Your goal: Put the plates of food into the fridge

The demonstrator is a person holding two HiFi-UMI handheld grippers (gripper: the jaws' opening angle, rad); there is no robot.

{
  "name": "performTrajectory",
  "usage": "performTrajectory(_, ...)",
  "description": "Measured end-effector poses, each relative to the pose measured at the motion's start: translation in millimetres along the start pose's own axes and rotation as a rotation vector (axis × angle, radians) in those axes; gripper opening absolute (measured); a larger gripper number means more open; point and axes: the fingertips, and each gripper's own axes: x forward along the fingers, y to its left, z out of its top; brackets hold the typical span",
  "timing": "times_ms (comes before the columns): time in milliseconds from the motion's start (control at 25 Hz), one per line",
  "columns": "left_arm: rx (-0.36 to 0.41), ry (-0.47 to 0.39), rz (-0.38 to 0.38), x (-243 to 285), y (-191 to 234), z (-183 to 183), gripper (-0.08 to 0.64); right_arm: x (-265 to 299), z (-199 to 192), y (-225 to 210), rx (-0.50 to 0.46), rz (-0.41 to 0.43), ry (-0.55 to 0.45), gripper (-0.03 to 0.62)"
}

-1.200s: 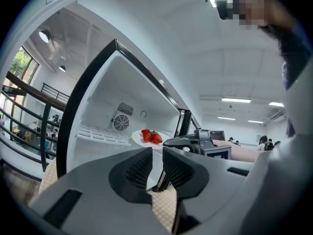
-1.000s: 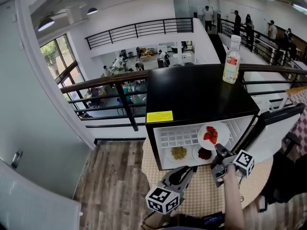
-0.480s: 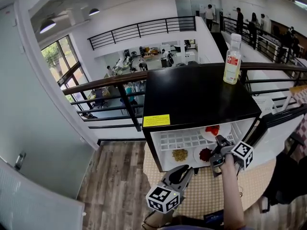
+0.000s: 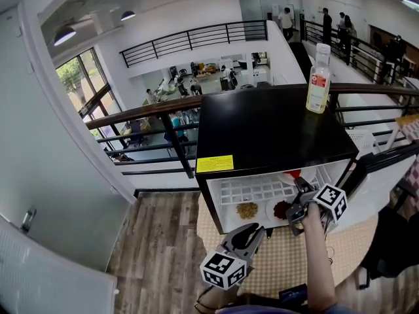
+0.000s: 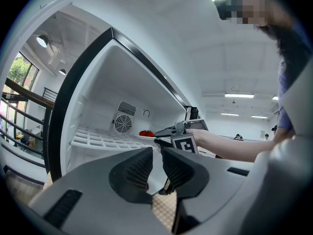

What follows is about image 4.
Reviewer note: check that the black mini fridge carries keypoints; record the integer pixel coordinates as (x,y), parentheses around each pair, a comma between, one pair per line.
(268,126)

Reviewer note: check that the person's blue clothing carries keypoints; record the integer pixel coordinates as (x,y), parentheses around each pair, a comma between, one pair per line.
(294,309)

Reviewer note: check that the glass office doors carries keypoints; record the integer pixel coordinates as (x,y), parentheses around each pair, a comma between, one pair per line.
(258,15)

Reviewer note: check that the black device with screen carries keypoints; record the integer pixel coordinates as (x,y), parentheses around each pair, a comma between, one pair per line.
(293,293)

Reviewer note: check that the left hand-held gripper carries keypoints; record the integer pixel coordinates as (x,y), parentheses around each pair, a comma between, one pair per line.
(222,270)

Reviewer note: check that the large window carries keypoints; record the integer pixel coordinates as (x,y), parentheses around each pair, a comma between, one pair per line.
(88,87)

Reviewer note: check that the black railing with wooden rail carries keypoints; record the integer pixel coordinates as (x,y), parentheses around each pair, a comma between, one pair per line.
(147,110)

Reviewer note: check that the striped frosted glass partition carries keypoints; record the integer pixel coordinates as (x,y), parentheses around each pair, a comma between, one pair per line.
(49,280)

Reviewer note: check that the white plastic crate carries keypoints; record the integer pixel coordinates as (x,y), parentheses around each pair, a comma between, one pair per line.
(363,142)

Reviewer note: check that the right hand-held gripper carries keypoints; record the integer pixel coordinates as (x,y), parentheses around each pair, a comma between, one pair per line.
(330,201)

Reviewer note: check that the beige checked tablecloth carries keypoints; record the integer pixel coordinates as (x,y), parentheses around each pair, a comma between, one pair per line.
(284,260)

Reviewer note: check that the person's left forearm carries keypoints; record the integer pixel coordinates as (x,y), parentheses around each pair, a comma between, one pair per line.
(219,298)

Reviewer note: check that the pile of dark berries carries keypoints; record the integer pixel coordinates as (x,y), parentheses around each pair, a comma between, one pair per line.
(281,209)

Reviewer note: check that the person's right forearm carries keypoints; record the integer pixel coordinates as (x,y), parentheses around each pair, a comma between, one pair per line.
(319,260)

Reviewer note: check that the pile of brown granola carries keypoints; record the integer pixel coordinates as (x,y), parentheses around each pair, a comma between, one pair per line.
(247,210)

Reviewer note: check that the clear bottle of yellow liquid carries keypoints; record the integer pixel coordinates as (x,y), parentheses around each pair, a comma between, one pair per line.
(317,90)

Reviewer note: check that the white ceiling light strip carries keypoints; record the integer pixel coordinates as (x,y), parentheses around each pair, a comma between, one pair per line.
(410,2)

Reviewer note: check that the black metal walkway railing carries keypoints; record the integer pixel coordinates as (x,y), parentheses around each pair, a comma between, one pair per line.
(357,51)

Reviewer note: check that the red strawberry food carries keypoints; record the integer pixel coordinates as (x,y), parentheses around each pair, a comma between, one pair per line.
(296,174)
(288,174)

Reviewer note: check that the white table frame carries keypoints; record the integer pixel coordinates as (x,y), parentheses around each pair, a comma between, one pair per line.
(397,132)

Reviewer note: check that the black metal balcony railing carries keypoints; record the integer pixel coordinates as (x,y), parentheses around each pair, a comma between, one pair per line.
(196,39)

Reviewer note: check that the frosted glass door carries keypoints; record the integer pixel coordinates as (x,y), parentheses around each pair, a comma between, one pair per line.
(49,149)

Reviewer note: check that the black office chair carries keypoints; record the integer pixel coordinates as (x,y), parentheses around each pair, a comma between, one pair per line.
(393,247)

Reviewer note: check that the yellow label sticker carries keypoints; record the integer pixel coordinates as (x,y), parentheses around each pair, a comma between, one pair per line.
(214,163)

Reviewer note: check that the black wrist bands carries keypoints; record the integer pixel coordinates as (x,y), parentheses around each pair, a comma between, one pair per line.
(201,301)

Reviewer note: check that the black pendant lamp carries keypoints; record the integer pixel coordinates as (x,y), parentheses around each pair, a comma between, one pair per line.
(64,35)
(128,15)

